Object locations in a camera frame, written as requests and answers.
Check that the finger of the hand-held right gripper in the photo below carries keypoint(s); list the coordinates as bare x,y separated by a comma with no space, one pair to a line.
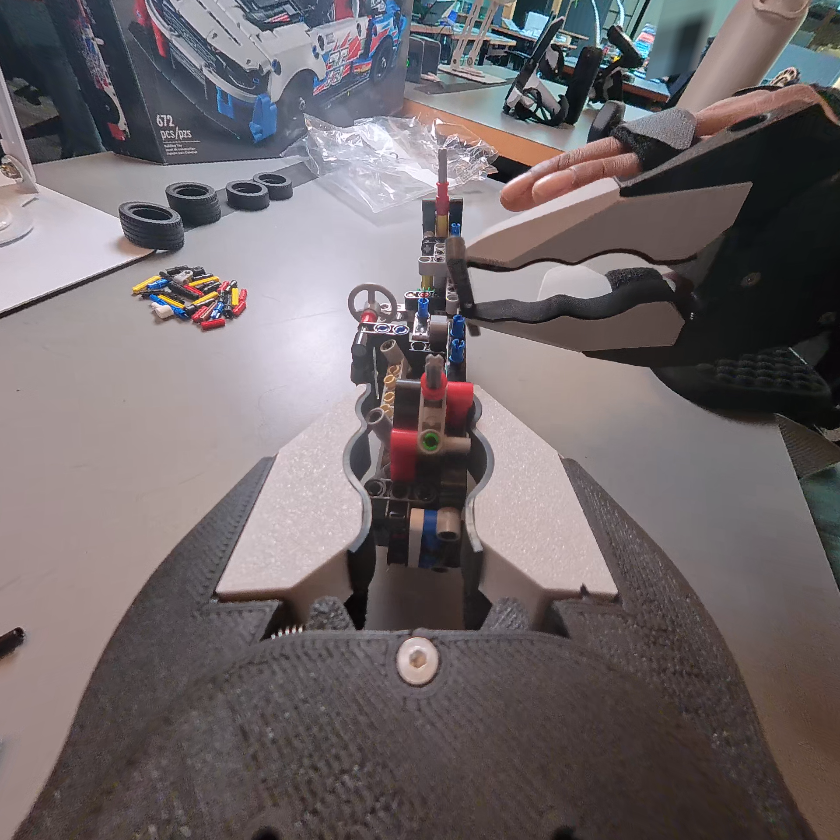
617,328
623,216

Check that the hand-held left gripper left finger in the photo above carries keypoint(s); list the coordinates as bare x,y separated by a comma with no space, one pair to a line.
289,512

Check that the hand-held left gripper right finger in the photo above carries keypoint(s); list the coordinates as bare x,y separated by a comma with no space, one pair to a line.
538,512

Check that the lego car chassis assembly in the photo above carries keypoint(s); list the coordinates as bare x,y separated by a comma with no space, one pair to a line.
420,453

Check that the dark grey lego beam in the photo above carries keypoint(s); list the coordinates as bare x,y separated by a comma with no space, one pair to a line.
462,275

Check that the pile of colourful lego pins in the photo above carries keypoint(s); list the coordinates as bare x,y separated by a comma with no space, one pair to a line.
190,298

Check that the black lego tire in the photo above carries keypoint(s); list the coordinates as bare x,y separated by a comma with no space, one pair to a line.
193,203
274,186
247,194
152,225

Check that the lego car set box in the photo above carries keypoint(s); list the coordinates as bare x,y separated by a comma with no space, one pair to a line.
262,72

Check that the person's right hand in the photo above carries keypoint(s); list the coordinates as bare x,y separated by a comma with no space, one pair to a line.
564,177

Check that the black dumbbell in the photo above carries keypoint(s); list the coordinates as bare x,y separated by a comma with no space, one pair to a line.
607,118

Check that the black dimpled cushion pad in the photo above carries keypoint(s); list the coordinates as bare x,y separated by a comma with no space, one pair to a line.
754,380

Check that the black joystick device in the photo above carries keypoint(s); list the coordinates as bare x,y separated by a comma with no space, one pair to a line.
587,79

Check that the black and white handheld device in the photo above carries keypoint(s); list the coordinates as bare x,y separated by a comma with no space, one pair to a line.
535,85

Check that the wood edged table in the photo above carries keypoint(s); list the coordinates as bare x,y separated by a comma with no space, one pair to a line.
472,105

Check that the clear plastic bag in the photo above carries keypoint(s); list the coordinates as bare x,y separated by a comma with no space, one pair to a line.
380,157

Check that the small black speaker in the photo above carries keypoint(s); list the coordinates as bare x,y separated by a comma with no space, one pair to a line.
423,59

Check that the white flat board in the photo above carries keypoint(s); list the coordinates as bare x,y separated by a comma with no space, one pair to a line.
59,262

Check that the clear acrylic stand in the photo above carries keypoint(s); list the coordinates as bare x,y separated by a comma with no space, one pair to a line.
13,170

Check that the pale wooden frame stand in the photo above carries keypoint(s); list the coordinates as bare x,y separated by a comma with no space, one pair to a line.
476,46

